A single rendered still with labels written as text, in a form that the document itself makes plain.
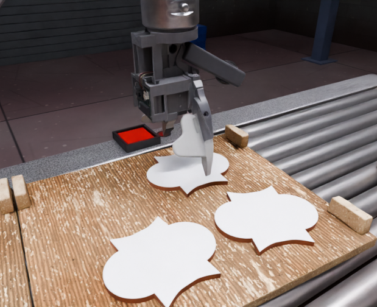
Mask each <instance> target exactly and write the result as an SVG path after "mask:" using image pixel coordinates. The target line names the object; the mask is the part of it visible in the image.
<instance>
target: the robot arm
mask: <svg viewBox="0 0 377 307"><path fill-rule="evenodd" d="M140 1H141V16H142V24H143V25H144V26H145V28H144V30H142V31H137V32H131V37H132V49H133V61H134V68H135V72H131V76H132V87H133V98H134V105H135V107H137V106H138V108H139V109H140V110H141V111H142V112H143V113H144V115H143V116H142V118H141V121H142V122H152V123H155V122H162V129H163V136H166V135H168V134H169V133H170V132H171V131H172V130H173V129H174V122H175V121H176V119H178V118H177V116H179V115H183V114H187V113H192V115H190V114H187V115H184V116H183V117H182V118H181V121H180V124H181V129H182V135H181V137H179V139H177V140H176V141H175V142H174V143H173V145H172V148H173V152H174V154H175V155H176V156H178V157H201V159H202V166H203V170H204V173H205V176H208V175H210V174H211V168H212V164H213V150H214V145H213V138H214V134H213V123H212V117H211V112H210V107H209V105H208V101H207V99H206V97H205V93H204V90H203V83H202V81H201V79H200V76H199V70H198V69H196V68H194V67H192V66H190V65H188V64H186V63H184V62H182V61H181V59H183V60H185V61H187V62H189V63H191V64H193V65H195V66H197V67H198V68H200V69H202V70H204V71H206V72H208V73H210V74H212V75H214V76H215V78H216V79H217V81H218V82H219V83H221V84H224V85H229V84H232V85H234V86H236V87H239V86H241V83H242V81H243V80H244V78H245V72H243V71H241V70H240V69H238V67H237V65H236V64H235V63H234V62H233V61H230V60H221V59H220V58H218V57H216V56H215V55H213V54H211V53H209V52H207V51H206V50H204V49H202V48H200V47H198V46H197V45H195V44H193V43H192V42H190V41H193V40H196V39H197V38H198V27H197V26H196V25H198V23H199V0H140ZM4 2H5V0H0V7H1V6H2V5H3V3H4ZM135 83H136V86H135ZM136 90H137V91H136ZM136 96H137V97H138V98H136Z"/></svg>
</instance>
